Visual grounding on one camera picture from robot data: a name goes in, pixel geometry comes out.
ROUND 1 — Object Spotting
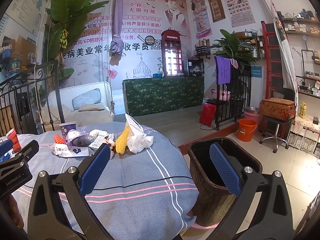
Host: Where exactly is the white paper bag blue logo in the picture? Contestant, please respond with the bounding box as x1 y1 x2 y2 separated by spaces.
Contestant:
50 143 90 158

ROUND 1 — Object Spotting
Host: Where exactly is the white red plastic bag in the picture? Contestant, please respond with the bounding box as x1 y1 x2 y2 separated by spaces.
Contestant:
65 129 88 142

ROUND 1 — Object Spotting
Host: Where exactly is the white face mask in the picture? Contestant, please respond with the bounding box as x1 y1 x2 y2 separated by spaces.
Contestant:
125 114 153 154

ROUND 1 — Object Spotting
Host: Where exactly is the dark woven trash bin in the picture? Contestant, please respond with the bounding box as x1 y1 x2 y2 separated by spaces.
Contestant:
188 138 263 227

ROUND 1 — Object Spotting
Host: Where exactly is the black iron fence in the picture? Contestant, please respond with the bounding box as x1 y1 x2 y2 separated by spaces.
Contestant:
1 60 65 137

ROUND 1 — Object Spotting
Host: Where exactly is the purple paper cup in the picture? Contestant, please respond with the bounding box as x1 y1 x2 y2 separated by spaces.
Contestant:
59 121 76 140

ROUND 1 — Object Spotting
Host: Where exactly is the crumpled white tissue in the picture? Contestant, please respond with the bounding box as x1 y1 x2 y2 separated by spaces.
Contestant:
89 129 108 139

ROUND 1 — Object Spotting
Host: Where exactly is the white swing sofa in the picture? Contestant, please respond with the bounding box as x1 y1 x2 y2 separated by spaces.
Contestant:
41 81 114 131

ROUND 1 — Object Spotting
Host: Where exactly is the orange plastic bucket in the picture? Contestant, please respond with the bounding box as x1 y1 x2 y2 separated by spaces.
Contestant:
238 119 258 142

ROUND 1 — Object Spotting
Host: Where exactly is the green white milk carton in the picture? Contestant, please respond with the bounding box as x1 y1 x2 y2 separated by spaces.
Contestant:
89 133 115 159

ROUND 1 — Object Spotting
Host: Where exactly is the yellow foam fruit net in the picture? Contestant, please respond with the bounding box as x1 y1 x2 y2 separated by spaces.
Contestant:
115 125 130 154

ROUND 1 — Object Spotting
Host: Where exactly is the blue striped tablecloth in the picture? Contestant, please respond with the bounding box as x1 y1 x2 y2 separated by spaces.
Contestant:
13 126 199 239

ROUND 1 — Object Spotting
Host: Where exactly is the pink bucket with basin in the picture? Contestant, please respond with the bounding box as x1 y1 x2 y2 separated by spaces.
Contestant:
244 107 262 126

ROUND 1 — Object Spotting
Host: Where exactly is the yellow bottle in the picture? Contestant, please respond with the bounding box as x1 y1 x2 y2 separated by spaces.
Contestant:
298 101 307 119

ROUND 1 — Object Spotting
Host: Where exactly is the orange patterned case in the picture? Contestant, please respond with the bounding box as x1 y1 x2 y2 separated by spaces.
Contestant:
259 98 296 121

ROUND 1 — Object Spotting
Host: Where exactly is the black metal railing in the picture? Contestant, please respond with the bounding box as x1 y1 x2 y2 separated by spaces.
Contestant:
213 65 252 131

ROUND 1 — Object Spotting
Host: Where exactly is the red shopping bag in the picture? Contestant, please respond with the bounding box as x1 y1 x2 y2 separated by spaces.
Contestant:
199 103 216 127

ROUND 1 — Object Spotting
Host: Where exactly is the red ladder shelf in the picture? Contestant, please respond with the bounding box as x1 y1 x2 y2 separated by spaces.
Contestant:
261 21 283 99

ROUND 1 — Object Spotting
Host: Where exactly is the green floral covered counter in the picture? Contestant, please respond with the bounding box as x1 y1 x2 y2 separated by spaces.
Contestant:
123 76 204 116

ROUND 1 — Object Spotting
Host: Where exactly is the purple folded umbrella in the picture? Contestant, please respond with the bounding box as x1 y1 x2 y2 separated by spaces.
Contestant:
109 0 125 66

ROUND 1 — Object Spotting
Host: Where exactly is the large banana plant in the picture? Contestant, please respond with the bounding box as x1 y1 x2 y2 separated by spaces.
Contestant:
44 0 108 81

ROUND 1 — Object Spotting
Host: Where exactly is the purple hanging towel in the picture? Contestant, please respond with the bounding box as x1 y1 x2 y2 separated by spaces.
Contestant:
214 56 231 85

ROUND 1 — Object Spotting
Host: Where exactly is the green potted plant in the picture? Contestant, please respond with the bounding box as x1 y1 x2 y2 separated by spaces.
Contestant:
213 29 256 66

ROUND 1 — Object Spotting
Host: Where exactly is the small black display box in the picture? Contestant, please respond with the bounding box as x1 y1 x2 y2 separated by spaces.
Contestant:
183 59 204 76

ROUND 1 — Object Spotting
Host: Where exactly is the red phone booth cabinet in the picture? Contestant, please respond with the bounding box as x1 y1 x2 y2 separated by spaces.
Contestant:
161 29 183 76

